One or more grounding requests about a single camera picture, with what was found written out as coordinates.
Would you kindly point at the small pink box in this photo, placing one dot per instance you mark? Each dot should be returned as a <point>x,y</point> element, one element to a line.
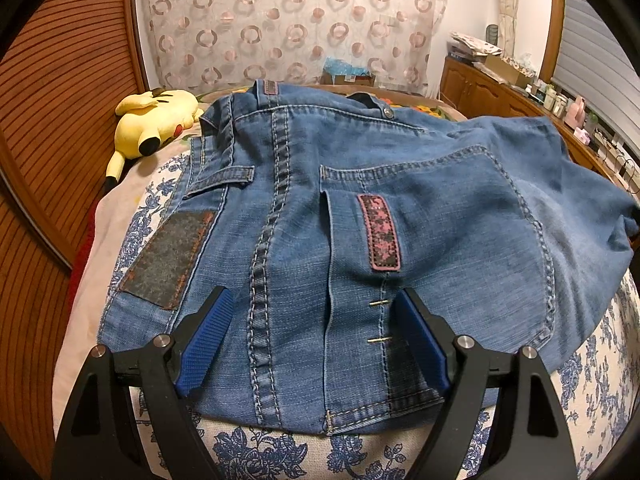
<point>582,135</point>

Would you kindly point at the red cloth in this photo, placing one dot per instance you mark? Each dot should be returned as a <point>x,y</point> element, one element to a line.
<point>82,255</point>

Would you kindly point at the cream blanket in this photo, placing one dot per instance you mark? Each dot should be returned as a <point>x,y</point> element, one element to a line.
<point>110,200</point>

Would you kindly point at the blue denim pants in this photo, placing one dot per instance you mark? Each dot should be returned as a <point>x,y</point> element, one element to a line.
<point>310,210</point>

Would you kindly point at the small cardboard box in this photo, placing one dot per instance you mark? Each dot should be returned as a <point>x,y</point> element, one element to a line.
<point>350,80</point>

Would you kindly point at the wooden window frame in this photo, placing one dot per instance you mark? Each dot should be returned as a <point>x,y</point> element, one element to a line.
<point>554,25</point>

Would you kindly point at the circle patterned sheer curtain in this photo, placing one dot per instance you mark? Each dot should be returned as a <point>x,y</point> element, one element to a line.
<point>280,20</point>

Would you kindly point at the yellow plush toy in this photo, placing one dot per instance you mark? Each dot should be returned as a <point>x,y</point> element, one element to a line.
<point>150,120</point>

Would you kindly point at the colourful flower blanket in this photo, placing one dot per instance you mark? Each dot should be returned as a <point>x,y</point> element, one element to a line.
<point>430,110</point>

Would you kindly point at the row of small bottles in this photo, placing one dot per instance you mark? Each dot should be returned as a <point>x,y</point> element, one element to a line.
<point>547,97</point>

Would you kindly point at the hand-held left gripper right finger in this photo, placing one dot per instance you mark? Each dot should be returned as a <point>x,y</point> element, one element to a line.
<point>420,330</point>

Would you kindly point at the stack of patterned papers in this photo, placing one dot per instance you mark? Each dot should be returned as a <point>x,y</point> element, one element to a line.
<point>475,44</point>

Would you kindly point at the wooden sideboard cabinet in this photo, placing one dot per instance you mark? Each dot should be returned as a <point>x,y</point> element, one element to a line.
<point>480,90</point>

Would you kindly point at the open cardboard box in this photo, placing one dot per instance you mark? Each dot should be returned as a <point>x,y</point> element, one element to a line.
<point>507,71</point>

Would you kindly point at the blue floral bedsheet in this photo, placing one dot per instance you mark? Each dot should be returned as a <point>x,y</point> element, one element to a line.
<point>280,455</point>

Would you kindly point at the pink bottle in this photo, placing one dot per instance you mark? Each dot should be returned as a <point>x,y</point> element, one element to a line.
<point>576,112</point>

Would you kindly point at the cream lace curtain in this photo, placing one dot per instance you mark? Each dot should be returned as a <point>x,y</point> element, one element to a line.
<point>507,5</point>

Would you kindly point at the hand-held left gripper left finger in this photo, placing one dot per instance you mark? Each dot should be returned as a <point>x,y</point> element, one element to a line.
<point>207,340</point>

